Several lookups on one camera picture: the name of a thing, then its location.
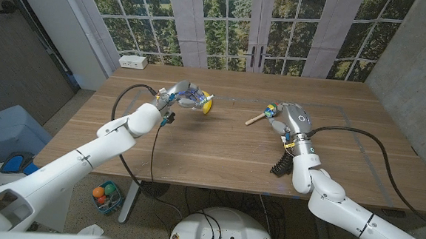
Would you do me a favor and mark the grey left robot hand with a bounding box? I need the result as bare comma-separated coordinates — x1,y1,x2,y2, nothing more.
153,78,216,117

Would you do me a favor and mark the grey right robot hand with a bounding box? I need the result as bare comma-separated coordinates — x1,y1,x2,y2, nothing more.
262,101,319,158

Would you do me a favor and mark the yellow toy banana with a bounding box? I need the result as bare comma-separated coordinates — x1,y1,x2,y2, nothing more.
200,91,214,115

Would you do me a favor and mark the colourful wooden maraca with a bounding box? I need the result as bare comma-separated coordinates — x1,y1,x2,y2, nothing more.
245,101,280,129

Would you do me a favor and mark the black hair clip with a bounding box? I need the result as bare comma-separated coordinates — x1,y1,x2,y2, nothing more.
269,147,296,178

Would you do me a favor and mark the white power outlet box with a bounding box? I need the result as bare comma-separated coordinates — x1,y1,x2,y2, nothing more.
118,54,149,71

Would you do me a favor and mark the printed window backdrop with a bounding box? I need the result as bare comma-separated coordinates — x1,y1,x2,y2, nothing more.
58,0,417,87

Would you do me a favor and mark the black round fan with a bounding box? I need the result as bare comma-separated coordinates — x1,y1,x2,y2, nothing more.
141,181,172,199

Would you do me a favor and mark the white robot torso base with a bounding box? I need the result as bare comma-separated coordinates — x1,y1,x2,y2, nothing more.
168,203,278,239

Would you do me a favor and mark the basket of colourful balls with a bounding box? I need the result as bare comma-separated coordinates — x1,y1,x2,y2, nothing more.
90,181,125,216

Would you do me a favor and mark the white paper piece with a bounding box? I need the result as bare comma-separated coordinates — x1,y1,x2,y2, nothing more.
77,223,106,238

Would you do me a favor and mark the blue grey storage bin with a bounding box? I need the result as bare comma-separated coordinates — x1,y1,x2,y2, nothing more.
0,103,55,168

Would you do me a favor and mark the blue black pad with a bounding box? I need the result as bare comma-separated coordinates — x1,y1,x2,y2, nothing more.
0,149,44,179

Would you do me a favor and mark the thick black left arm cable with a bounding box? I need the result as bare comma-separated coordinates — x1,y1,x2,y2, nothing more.
106,81,160,191

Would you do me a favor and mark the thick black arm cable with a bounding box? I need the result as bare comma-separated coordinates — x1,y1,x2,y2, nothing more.
106,81,160,191
301,124,426,232

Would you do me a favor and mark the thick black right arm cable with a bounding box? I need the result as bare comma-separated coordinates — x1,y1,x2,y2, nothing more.
301,124,426,232

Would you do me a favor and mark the black door handle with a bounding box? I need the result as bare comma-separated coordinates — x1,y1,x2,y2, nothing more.
0,0,19,16

